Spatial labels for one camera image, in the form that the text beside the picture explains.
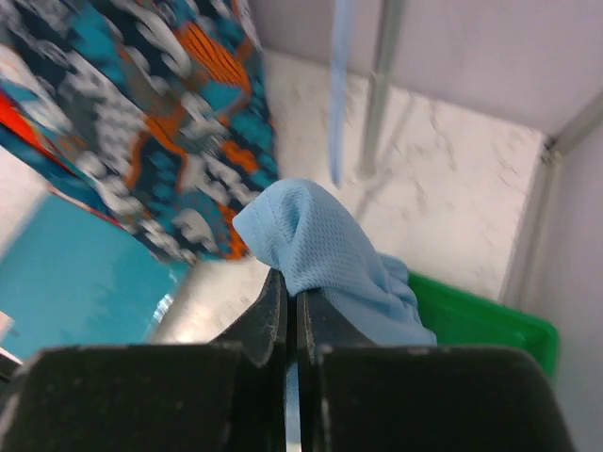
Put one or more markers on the green plastic bin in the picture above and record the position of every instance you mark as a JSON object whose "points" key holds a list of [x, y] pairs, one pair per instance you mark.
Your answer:
{"points": [[458, 318]]}

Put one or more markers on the light blue wire hanger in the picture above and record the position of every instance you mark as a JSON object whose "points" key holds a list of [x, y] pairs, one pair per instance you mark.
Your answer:
{"points": [[340, 47]]}

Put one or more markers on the white metal clothes rack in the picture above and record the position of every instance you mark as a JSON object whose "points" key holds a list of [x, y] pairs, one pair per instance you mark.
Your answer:
{"points": [[379, 82]]}

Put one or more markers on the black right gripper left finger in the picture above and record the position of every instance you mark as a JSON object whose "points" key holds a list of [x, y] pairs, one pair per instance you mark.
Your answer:
{"points": [[260, 334]]}

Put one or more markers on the light blue shorts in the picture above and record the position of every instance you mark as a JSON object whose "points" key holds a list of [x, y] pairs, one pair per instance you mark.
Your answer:
{"points": [[298, 228]]}

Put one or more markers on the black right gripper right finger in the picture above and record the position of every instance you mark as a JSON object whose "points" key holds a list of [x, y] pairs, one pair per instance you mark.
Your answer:
{"points": [[318, 324]]}

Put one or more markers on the teal folder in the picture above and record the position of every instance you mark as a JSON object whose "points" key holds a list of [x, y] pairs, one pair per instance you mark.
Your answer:
{"points": [[71, 278]]}

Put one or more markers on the right aluminium frame post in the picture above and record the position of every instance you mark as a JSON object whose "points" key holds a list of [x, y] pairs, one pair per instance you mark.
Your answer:
{"points": [[528, 245]]}

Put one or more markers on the colourful cartoon print shorts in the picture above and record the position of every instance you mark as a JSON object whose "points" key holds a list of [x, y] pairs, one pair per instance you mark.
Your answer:
{"points": [[151, 115]]}

